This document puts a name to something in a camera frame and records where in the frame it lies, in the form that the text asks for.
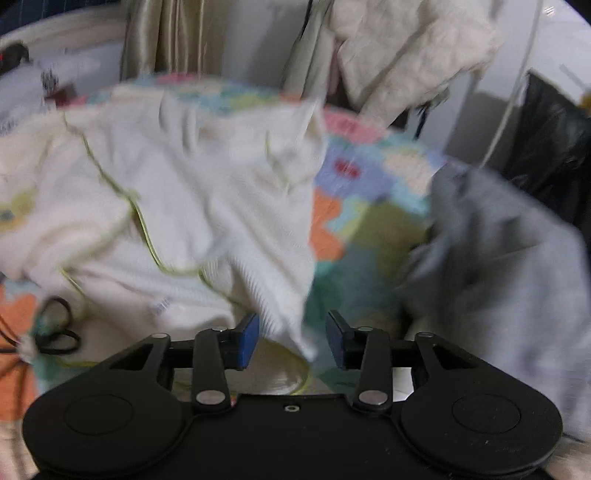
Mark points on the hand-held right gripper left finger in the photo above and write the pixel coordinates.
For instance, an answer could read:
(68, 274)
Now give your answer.
(244, 342)

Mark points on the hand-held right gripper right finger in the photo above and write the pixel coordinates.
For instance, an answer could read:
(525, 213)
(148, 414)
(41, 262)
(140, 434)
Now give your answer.
(335, 342)

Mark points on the white garment with green trim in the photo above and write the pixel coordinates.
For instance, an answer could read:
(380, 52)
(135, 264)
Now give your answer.
(194, 194)

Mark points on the floral quilt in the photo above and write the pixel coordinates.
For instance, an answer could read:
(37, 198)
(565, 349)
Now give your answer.
(369, 221)

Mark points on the grey garment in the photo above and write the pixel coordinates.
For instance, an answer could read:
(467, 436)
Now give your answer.
(498, 258)

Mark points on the black plastic bag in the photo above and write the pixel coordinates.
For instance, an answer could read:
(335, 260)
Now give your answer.
(549, 147)

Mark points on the cream hanging cloth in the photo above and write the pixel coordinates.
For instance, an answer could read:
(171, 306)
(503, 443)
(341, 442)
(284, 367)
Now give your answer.
(411, 50)

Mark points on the beige curtain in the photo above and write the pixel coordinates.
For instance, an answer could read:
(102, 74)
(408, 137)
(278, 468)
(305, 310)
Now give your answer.
(184, 37)

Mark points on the white printed paper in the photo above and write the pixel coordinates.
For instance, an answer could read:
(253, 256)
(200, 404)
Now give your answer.
(41, 83)

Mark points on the black device with red light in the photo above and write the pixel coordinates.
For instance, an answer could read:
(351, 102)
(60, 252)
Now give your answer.
(13, 55)

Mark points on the dark window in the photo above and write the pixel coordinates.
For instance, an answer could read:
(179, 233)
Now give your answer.
(18, 11)

